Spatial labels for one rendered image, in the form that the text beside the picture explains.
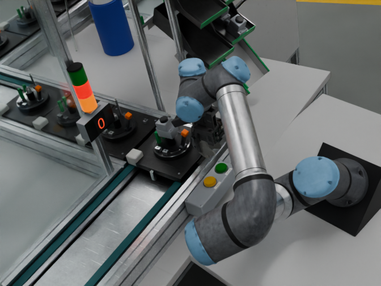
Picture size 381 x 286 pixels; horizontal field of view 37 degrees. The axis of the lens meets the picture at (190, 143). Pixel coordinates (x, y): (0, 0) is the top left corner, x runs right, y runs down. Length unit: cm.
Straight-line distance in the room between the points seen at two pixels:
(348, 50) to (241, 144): 288
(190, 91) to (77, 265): 68
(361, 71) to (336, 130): 182
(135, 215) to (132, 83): 87
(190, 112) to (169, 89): 101
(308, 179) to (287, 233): 27
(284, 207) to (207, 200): 30
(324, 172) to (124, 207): 70
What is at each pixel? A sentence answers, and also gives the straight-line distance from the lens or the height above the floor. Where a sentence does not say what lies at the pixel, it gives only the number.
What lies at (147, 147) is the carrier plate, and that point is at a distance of 207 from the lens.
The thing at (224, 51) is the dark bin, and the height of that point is 120.
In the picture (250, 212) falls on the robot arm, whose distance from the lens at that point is 127.
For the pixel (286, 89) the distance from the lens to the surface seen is 239.
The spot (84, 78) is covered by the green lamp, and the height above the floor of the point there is 138.
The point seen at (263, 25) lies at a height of 57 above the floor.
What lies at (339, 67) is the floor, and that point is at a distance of 401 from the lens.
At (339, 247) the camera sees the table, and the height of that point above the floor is 86.
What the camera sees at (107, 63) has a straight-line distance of 282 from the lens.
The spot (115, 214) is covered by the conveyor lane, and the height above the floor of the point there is 92.
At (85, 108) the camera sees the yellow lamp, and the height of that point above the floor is 128.
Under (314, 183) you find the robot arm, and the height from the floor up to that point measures 111.
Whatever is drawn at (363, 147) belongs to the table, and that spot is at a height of 86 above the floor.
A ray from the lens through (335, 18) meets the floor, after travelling 456.
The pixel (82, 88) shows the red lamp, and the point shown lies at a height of 135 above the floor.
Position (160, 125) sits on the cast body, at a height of 109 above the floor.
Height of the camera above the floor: 228
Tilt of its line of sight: 40 degrees down
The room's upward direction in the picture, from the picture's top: 14 degrees counter-clockwise
